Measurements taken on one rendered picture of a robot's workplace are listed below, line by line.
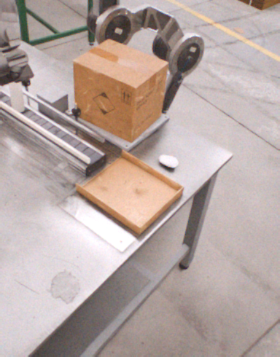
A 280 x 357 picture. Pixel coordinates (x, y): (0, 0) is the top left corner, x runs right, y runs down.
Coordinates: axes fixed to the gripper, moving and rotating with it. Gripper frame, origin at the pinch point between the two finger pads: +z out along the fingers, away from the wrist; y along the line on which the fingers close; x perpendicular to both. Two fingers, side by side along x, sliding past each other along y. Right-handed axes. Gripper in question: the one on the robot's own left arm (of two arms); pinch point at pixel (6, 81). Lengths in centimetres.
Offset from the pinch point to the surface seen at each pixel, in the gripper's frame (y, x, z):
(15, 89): -10.8, -3.2, 25.2
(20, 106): -11.4, 2.5, 31.8
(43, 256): 17, 57, -2
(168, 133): -58, 41, 12
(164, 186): -35, 58, -2
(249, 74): -255, 28, 134
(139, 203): -22, 58, -3
